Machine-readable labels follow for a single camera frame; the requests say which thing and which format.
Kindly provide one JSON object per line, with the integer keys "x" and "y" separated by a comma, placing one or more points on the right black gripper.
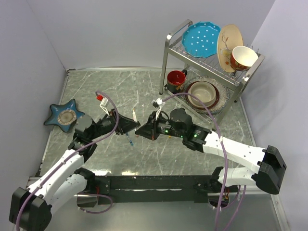
{"x": 150, "y": 130}

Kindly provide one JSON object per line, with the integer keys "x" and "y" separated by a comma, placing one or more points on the beige bowl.
{"x": 204, "y": 91}

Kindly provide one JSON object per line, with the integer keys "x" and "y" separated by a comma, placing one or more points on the steel dish rack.
{"x": 234, "y": 82}

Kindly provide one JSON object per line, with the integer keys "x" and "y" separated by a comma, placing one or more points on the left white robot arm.
{"x": 32, "y": 208}

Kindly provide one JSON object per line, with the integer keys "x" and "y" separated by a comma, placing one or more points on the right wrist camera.
{"x": 158, "y": 104}

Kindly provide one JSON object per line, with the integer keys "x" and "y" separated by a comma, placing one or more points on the blue marker pen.
{"x": 129, "y": 139}

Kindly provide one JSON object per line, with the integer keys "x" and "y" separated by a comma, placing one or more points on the red white bowl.
{"x": 242, "y": 58}

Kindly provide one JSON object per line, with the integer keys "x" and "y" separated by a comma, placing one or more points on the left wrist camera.
{"x": 103, "y": 103}

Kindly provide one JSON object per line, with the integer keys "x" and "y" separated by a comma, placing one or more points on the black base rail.
{"x": 135, "y": 189}

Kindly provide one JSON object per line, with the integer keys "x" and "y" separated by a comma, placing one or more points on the red black mug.
{"x": 175, "y": 80}

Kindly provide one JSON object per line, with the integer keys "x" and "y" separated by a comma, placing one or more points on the white yellow marker pen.
{"x": 134, "y": 115}

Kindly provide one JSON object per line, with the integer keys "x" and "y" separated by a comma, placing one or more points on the blue polka-dot plate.
{"x": 200, "y": 40}

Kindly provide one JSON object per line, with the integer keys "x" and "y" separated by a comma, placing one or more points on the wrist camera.
{"x": 103, "y": 103}
{"x": 158, "y": 104}

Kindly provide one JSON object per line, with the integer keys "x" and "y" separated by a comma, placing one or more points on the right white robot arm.
{"x": 264, "y": 168}

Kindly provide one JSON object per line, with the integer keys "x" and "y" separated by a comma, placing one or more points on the dark red plate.
{"x": 194, "y": 101}

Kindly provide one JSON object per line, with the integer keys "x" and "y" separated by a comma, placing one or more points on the cream floral plate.
{"x": 229, "y": 38}

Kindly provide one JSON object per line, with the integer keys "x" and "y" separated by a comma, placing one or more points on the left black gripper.
{"x": 126, "y": 124}

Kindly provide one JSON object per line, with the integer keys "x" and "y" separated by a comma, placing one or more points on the blue star-shaped dish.
{"x": 64, "y": 116}

